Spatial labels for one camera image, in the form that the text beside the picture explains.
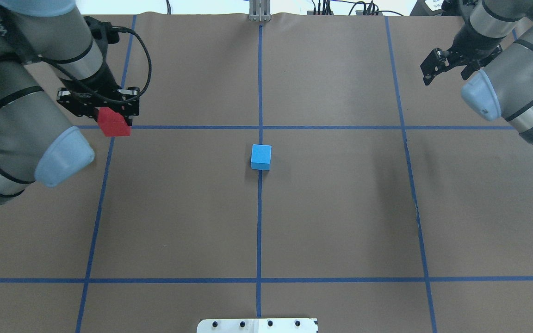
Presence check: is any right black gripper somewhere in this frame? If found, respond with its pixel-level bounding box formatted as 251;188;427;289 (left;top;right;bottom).
420;23;503;86

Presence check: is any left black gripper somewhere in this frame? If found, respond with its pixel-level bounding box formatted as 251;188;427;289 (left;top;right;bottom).
56;62;140;126

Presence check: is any red cube block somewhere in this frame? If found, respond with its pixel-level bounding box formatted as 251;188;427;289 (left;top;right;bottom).
96;107;131;137

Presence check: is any blue cube block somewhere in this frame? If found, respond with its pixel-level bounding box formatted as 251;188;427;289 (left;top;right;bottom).
250;145;272;171

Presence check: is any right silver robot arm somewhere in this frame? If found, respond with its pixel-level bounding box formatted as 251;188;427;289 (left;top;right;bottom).
420;0;533;146

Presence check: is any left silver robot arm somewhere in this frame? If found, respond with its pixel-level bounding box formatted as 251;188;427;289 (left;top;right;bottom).
0;0;151;206

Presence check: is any white mounting plate with bolts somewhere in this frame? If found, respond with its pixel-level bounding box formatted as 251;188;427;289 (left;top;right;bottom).
196;318;319;333

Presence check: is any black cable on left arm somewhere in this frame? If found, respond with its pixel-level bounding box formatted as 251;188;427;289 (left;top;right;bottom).
40;16;152;108

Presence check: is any grey aluminium post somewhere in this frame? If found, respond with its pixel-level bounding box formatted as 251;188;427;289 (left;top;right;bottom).
248;0;272;23

